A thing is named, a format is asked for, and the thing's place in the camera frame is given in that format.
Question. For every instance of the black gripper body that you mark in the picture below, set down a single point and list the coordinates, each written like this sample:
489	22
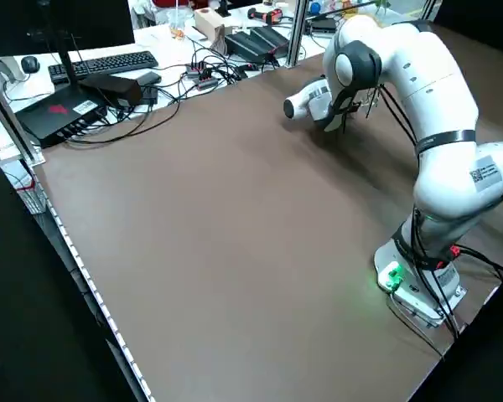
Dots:
352	107

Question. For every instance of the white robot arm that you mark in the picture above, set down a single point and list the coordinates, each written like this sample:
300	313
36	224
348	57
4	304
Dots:
436	84

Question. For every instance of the flat black device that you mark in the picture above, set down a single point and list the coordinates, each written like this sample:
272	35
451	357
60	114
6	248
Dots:
323	25

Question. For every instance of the black ridged power supply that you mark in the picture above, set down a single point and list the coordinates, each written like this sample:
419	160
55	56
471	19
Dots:
245	46
272	38

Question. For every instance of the orange black power tool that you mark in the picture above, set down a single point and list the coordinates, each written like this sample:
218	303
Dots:
264	16

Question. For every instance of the grey usb hub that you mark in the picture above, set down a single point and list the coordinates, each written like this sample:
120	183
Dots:
201	75

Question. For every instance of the wooden box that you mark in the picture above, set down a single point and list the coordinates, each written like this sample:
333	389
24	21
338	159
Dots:
209	21

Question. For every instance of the clear plastic cup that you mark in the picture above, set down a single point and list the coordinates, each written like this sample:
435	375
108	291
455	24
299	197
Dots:
177	25

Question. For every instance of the small black adapter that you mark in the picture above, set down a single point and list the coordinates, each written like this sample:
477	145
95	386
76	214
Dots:
151	95

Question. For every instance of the small black box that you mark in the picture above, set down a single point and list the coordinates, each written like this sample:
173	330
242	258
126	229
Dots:
148	78

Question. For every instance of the black power brick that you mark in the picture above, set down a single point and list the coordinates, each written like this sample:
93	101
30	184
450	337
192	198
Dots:
113	90

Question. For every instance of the black keyboard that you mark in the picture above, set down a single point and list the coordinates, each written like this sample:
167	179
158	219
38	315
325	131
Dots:
109	63

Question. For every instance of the black computer with red logo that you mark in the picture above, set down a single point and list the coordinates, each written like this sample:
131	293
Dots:
58	111

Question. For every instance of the black monitor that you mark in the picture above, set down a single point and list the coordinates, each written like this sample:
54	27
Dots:
67	21

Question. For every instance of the black computer mouse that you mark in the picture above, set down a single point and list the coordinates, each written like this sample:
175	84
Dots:
29	63

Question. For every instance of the aluminium frame post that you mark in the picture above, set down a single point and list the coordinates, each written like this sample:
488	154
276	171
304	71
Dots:
295	33
8	117

